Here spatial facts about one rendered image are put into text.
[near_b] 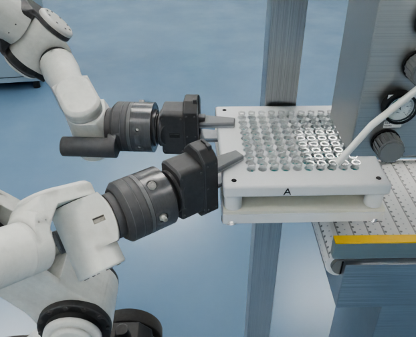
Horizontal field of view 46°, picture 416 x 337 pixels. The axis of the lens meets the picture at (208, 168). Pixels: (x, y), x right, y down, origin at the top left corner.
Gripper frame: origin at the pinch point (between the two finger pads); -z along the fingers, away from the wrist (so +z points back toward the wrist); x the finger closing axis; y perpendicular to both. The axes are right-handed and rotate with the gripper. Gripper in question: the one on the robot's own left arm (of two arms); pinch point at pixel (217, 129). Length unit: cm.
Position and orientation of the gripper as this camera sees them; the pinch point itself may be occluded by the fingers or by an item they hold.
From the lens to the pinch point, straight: 85.4
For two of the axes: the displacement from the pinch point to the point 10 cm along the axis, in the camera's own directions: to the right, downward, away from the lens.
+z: -9.9, -0.4, 0.9
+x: 0.2, 8.2, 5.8
